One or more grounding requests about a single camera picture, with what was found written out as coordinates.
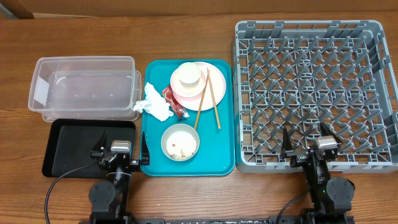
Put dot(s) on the small pink plate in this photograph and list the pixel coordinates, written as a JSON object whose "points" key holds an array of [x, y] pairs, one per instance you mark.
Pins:
{"points": [[185, 90]]}

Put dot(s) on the grey bowl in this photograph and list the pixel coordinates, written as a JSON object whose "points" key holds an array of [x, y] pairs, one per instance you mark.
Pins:
{"points": [[175, 128]]}

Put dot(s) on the black plastic tray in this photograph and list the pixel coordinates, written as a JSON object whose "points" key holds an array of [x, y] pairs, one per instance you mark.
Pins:
{"points": [[71, 141]]}

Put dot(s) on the large pink plate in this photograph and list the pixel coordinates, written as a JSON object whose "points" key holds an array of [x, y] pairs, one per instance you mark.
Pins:
{"points": [[219, 87]]}

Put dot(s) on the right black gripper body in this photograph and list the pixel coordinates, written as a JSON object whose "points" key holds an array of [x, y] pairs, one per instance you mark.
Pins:
{"points": [[298, 158]]}

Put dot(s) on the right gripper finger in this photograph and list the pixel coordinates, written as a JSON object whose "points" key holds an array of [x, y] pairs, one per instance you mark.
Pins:
{"points": [[286, 143], [325, 131]]}

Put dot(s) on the teal serving tray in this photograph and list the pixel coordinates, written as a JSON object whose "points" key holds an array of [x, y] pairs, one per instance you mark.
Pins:
{"points": [[215, 154]]}

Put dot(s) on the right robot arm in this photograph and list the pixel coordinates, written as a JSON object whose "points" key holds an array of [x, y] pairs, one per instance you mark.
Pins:
{"points": [[331, 197]]}

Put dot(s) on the white napkin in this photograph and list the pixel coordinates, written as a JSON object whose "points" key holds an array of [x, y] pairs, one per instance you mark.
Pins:
{"points": [[154, 104]]}

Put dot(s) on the pale green paper cup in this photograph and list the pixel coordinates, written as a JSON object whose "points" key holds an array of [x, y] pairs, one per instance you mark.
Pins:
{"points": [[189, 73]]}

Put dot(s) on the white rice leftovers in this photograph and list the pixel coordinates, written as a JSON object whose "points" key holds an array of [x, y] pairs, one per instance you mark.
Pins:
{"points": [[181, 145]]}

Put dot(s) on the clear plastic storage bin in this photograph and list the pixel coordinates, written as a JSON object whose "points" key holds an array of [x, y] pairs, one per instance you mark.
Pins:
{"points": [[85, 87]]}

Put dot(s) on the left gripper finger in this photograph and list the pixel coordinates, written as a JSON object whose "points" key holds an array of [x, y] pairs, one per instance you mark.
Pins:
{"points": [[144, 149], [100, 143]]}

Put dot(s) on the grey dishwasher rack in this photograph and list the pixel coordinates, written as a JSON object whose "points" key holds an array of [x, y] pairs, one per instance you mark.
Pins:
{"points": [[293, 75]]}

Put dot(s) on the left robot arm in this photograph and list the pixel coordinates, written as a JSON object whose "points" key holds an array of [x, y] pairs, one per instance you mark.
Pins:
{"points": [[109, 197]]}

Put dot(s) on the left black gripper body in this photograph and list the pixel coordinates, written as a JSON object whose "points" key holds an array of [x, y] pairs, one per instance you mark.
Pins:
{"points": [[134, 165]]}

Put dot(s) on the red snack wrapper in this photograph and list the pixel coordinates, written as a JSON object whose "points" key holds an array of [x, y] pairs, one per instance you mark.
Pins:
{"points": [[177, 108]]}

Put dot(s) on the wooden chopstick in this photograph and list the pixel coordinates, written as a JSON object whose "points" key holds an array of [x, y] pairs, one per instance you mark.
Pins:
{"points": [[213, 98], [201, 101]]}

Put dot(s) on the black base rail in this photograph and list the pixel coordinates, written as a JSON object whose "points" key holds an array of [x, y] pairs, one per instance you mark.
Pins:
{"points": [[217, 221]]}

